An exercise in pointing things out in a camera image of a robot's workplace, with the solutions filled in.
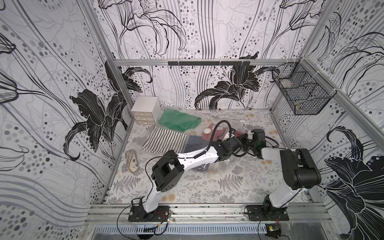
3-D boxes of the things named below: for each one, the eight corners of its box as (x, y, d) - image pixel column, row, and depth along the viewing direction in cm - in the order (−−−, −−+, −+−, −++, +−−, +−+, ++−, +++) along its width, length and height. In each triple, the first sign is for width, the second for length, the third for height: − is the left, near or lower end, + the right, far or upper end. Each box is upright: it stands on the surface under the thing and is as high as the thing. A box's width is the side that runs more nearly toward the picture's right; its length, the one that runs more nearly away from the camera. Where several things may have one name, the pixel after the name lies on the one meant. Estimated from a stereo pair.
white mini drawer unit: (134, 125, 111) (128, 114, 101) (141, 106, 124) (136, 94, 114) (158, 125, 111) (154, 114, 101) (162, 106, 124) (159, 94, 114)
